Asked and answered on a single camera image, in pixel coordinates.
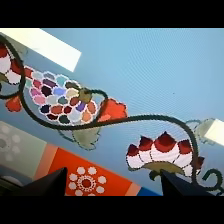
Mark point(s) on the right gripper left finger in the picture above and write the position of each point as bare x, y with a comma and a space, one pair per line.
53, 185

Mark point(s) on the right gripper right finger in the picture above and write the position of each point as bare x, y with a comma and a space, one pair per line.
176, 186

